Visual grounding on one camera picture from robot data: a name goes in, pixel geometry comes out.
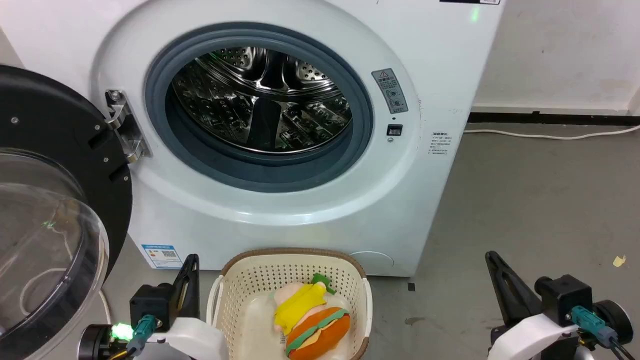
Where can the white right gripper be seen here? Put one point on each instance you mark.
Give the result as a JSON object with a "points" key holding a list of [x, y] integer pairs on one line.
{"points": [[535, 337]]}

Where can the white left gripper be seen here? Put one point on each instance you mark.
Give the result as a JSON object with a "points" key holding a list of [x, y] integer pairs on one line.
{"points": [[195, 342]]}

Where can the white front-load washing machine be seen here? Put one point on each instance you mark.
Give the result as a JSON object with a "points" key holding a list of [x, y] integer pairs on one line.
{"points": [[400, 200]]}

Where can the black round glass machine door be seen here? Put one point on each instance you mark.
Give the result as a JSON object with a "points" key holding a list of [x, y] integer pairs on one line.
{"points": [[50, 110]]}

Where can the blue energy label sticker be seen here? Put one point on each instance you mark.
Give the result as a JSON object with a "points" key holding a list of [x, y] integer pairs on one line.
{"points": [[162, 256]]}

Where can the cream perforated laundry basket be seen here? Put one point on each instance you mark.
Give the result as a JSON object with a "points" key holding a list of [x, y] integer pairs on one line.
{"points": [[250, 280]]}

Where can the small yellow paper scrap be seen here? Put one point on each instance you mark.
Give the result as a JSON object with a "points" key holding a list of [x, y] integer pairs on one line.
{"points": [[619, 261]]}

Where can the yellow and pink plush doll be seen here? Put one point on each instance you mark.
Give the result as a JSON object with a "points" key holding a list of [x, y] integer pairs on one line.
{"points": [[300, 305]]}

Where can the grey rubber door gasket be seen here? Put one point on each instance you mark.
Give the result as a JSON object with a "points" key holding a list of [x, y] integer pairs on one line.
{"points": [[260, 175]]}

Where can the orange plush hamburger toy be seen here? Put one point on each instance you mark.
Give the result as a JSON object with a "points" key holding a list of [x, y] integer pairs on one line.
{"points": [[320, 340]]}

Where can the small printed text sticker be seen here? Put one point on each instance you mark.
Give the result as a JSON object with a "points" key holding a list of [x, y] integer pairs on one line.
{"points": [[440, 144]]}

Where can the chrome door hinge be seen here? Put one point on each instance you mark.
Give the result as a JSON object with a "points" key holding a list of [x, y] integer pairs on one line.
{"points": [[125, 127]]}

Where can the stainless steel perforated drum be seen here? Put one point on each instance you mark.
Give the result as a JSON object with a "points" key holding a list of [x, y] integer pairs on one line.
{"points": [[225, 105]]}

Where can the grey warning label sticker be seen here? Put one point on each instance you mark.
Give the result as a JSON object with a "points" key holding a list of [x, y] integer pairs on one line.
{"points": [[390, 91]]}

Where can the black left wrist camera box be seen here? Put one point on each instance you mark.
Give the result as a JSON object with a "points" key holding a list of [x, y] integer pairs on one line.
{"points": [[150, 300]]}

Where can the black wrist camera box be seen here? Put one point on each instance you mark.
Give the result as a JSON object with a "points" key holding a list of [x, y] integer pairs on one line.
{"points": [[562, 297], [150, 300]]}

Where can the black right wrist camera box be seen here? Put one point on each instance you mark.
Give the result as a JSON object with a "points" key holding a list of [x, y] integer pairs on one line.
{"points": [[562, 297]]}

